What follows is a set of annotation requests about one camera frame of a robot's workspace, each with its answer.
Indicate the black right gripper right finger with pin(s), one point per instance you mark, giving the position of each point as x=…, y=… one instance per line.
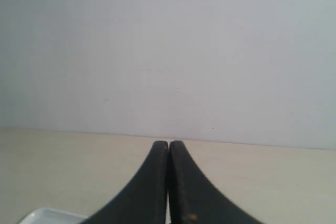
x=193, y=198

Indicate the white plastic tray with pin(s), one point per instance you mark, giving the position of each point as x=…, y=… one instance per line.
x=52, y=216

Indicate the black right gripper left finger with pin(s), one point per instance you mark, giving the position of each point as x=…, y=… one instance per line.
x=144, y=198

